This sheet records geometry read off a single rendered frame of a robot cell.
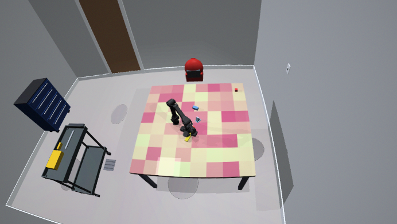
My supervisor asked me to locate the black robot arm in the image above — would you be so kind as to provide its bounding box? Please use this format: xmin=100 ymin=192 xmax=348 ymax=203
xmin=166 ymin=98 xmax=196 ymax=138

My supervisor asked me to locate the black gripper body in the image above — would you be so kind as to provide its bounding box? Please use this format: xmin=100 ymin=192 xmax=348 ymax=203
xmin=180 ymin=126 xmax=198 ymax=137

